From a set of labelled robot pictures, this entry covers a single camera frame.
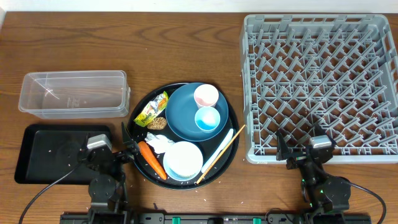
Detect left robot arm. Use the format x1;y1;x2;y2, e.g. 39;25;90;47
77;124;139;224

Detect white tissue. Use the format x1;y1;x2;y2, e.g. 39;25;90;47
145;132;175;154

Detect light blue cup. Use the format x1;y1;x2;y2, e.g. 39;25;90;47
194;106;221;133

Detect light blue bowl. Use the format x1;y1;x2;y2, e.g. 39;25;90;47
163;141;203;182

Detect wooden chopstick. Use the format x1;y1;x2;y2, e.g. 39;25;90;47
196;124;246;184

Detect clear plastic bin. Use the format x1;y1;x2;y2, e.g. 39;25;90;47
18;70;131;119

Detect black rectangular tray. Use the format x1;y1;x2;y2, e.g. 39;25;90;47
14;124;112;184

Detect pink cup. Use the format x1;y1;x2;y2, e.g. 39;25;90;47
194;84;220;108

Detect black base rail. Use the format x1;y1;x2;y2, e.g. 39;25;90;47
59;211;373;224

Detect orange carrot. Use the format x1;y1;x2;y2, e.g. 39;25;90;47
137;141;167;180

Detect grey dishwasher rack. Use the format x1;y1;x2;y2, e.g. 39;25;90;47
240;14;397;164

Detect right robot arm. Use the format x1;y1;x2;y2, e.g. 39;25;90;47
276;124;351;223

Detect yellow green snack wrapper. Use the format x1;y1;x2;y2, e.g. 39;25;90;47
134;91;169;127

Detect round black serving tray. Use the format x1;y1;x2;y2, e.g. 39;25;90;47
122;83;239;190

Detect dark blue plate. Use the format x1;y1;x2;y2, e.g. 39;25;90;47
165;83;229;142

